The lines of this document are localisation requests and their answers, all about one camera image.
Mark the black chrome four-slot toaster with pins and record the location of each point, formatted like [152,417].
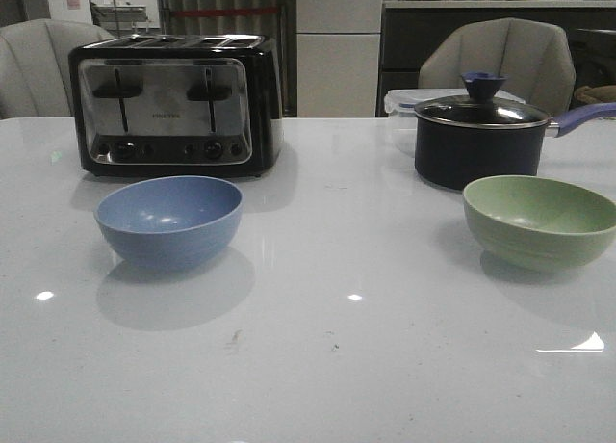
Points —
[158,105]

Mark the green plastic bowl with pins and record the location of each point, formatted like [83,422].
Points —
[539,223]

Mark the grey upholstered chair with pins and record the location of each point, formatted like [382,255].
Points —
[35,77]
[535,56]

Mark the grey upholstered chair right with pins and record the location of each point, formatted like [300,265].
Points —
[535,56]

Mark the blue plastic bowl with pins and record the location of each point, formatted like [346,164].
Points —
[171,223]

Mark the grey upholstered chair left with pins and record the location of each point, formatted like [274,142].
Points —
[35,77]

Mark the white cabinet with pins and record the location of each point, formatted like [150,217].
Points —
[337,57]

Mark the glass pot lid blue knob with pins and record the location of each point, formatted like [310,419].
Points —
[480,106]

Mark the clear plastic food container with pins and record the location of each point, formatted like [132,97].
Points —
[401,118]

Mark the dark blue saucepan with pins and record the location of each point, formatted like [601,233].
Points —
[452,157]

